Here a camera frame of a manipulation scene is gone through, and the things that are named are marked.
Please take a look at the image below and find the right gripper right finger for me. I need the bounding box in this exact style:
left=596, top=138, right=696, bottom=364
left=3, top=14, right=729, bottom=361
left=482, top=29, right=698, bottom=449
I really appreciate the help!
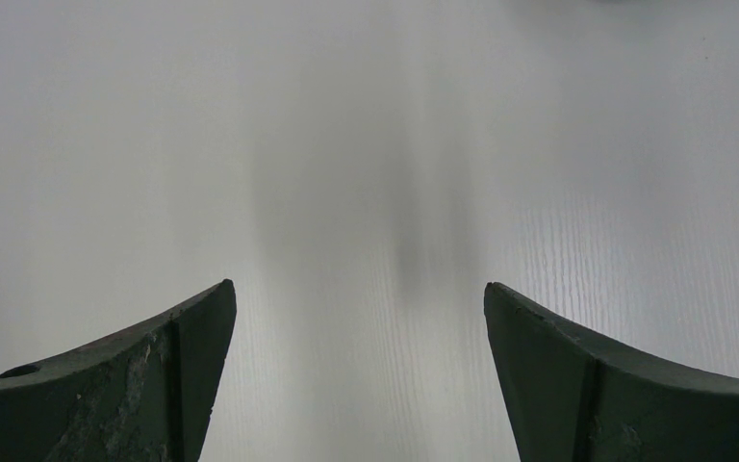
left=484, top=282, right=739, bottom=461

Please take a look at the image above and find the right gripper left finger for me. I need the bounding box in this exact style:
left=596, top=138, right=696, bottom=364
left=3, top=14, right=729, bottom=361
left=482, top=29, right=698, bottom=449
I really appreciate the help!
left=0, top=280, right=236, bottom=461

